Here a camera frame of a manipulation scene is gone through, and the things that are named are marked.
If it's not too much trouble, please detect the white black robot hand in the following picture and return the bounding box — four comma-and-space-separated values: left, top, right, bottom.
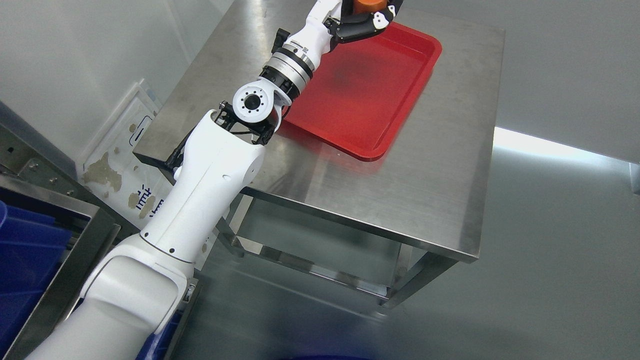
286, 0, 403, 54

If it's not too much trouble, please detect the orange cylindrical capacitor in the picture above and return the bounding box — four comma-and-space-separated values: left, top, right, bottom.
352, 0, 387, 14

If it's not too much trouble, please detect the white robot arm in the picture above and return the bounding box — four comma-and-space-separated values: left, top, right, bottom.
27, 111, 266, 360

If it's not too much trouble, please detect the red plastic tray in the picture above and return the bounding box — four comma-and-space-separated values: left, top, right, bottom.
278, 23, 442, 162

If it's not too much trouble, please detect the stainless steel table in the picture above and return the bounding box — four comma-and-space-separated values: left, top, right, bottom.
132, 0, 506, 309

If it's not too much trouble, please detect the white floor sign panel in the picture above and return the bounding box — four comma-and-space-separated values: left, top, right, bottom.
75, 78, 231, 271

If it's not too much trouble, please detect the blue bin upper left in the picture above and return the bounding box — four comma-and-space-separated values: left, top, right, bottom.
0, 202, 73, 356

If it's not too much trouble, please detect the metal shelf rail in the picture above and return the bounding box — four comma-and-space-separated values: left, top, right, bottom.
1, 104, 121, 360

